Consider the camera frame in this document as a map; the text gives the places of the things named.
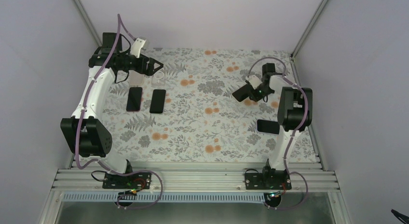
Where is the clear phone case with ring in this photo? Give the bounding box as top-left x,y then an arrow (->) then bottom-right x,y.
151,70 -> 166,87

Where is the cased black phone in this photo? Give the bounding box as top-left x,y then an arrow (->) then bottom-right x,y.
257,119 -> 280,135
149,89 -> 166,114
232,84 -> 253,102

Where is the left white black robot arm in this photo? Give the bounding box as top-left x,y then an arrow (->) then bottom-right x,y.
60,32 -> 164,188

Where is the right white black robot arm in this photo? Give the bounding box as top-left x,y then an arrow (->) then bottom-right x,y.
247,63 -> 313,189

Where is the floral patterned table mat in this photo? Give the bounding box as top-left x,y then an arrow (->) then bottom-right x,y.
76,47 -> 317,163

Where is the black object bottom corner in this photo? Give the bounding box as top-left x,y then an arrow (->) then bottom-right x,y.
391,209 -> 409,224

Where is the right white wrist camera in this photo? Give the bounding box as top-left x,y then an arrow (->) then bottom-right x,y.
247,75 -> 262,89

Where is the left aluminium corner post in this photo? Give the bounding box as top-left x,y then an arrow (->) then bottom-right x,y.
72,0 -> 102,46

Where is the aluminium corner post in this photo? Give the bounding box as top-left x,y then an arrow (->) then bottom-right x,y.
72,0 -> 102,46
290,0 -> 329,58

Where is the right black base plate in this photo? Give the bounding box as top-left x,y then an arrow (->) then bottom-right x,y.
244,171 -> 292,190

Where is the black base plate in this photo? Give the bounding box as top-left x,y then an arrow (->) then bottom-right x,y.
244,171 -> 292,190
102,172 -> 152,190

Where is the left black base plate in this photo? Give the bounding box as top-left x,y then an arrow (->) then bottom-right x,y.
102,172 -> 152,190

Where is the right aluminium corner post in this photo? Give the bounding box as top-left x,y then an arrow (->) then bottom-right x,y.
290,0 -> 329,58

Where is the grey slotted cable duct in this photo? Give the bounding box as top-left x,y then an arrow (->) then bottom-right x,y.
61,191 -> 272,204

